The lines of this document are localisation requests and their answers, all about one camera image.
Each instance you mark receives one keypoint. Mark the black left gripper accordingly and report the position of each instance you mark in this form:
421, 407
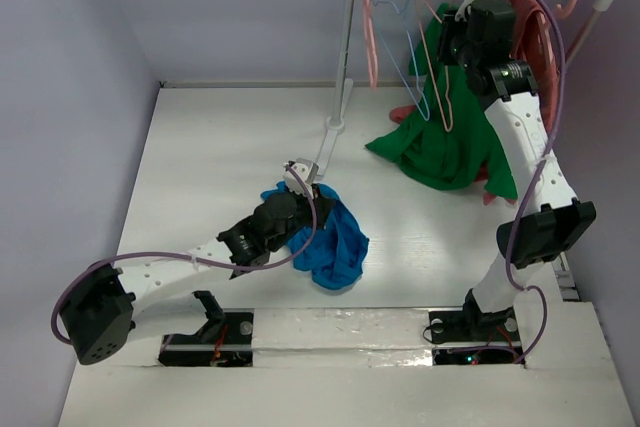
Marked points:
307, 201

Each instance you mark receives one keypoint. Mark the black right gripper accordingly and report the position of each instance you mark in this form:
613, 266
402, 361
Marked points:
447, 38

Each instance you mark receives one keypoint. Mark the blue t-shirt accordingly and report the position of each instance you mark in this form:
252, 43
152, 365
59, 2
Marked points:
337, 251

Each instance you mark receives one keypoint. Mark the pink wire hanger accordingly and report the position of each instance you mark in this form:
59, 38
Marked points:
442, 94

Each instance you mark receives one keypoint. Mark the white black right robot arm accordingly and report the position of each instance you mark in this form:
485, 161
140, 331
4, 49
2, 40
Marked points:
550, 217

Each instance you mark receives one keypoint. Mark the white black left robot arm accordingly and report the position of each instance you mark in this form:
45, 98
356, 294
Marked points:
101, 309

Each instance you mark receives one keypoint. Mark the salmon red t-shirt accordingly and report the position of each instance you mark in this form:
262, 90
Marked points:
532, 45

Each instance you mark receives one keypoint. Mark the green t-shirt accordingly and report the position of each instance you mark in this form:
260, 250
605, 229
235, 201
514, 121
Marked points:
456, 146

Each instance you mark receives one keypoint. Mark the pink plastic hanger left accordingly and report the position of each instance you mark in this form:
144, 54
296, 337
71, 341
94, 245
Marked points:
370, 44

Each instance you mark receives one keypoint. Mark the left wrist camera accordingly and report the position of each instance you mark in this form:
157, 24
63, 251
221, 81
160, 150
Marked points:
299, 176

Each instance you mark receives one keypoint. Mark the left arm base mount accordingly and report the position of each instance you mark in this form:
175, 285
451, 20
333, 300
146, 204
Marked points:
224, 340

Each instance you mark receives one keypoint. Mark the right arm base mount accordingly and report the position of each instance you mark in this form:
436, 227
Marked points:
457, 342

